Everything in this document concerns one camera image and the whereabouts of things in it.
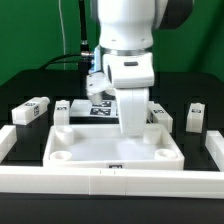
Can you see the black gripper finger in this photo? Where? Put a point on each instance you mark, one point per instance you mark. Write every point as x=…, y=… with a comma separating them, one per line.
x=132, y=110

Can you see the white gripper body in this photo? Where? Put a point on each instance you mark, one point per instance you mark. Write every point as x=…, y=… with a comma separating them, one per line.
x=126, y=72

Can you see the white desk top tray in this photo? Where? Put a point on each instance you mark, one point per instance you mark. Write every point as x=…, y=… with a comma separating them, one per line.
x=103, y=146

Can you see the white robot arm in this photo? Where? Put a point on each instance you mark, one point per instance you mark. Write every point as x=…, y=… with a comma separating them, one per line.
x=127, y=26

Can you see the white marker board with tags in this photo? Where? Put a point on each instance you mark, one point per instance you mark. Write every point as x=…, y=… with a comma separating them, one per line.
x=84, y=108

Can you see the white U-shaped fence frame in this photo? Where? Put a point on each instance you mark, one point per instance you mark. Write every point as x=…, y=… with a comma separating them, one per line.
x=105, y=181

